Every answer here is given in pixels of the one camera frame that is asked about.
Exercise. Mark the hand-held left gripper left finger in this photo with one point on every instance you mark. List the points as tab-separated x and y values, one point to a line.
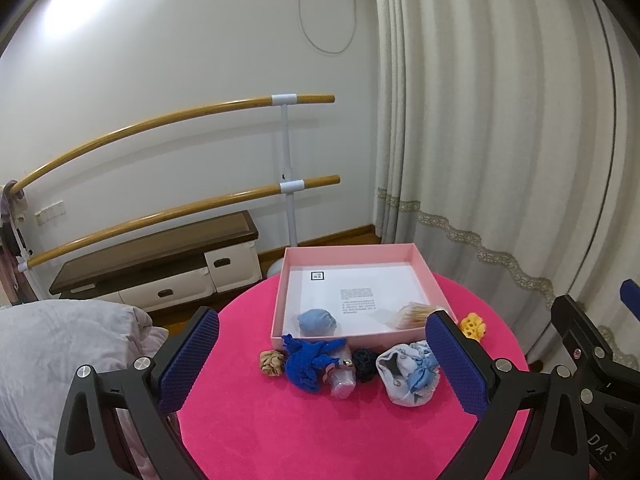
187	360

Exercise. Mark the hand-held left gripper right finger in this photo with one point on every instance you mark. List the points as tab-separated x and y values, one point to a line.
455	365

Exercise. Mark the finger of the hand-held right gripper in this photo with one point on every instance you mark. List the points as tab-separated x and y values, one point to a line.
631	297
575	325

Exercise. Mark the yellow crochet toy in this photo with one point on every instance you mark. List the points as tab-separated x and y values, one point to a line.
472	326

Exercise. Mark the white and blue cloth bundle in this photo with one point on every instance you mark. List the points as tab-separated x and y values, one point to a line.
400	380

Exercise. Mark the beige scrunchie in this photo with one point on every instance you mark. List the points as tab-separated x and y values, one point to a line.
272	363

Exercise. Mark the black scrunchie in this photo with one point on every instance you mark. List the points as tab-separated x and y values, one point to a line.
365	365

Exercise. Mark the blue crochet toy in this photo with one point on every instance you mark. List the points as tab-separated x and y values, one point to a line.
305	365

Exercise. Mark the pink cardboard box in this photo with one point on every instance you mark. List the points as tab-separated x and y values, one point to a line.
350	255

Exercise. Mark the clear bag of cotton swabs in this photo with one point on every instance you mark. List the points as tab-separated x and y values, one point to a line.
410	316

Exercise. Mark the white printed paper sheet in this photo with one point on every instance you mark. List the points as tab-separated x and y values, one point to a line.
370	285

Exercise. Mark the brown-topped white bench cabinet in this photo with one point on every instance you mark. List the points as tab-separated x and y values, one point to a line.
150	245

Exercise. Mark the light blue cloth ball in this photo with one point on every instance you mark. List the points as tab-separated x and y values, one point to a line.
316	321

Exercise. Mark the grey duvet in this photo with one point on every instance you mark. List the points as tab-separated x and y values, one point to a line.
50	360

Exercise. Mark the hanging dark cloth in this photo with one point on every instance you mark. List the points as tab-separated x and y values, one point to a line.
6	270

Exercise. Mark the cream curtain with lace trim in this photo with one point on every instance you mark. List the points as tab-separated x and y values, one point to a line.
475	135

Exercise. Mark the short wooden barre rail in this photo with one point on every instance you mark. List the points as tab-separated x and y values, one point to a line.
175	210

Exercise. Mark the white wall switch panel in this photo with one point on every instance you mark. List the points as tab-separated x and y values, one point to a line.
50	213

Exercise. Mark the white barre post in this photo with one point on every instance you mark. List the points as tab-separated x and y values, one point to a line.
287	150

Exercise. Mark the long wooden barre rail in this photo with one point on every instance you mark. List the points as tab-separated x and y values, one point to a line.
150	122

